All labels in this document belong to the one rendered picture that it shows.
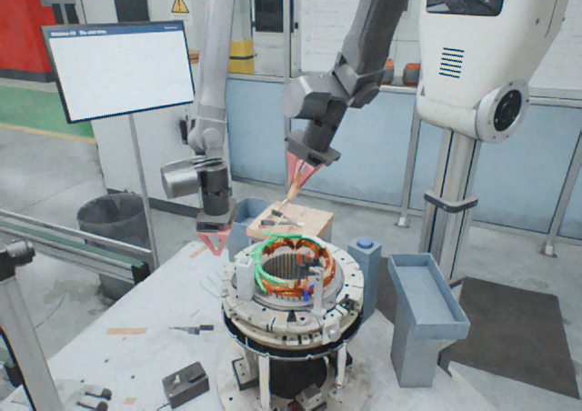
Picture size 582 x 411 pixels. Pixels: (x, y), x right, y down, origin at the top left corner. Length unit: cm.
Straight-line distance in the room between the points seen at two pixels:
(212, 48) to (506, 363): 207
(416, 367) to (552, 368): 146
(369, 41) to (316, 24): 245
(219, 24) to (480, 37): 53
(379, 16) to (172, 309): 107
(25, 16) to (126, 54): 274
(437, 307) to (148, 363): 76
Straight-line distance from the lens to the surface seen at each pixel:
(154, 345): 129
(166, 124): 321
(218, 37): 86
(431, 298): 105
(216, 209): 85
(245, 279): 85
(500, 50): 96
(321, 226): 118
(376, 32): 63
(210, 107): 82
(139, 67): 177
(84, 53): 172
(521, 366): 246
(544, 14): 100
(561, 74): 297
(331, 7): 305
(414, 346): 107
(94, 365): 130
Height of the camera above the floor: 168
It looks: 26 degrees down
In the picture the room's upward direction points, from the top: straight up
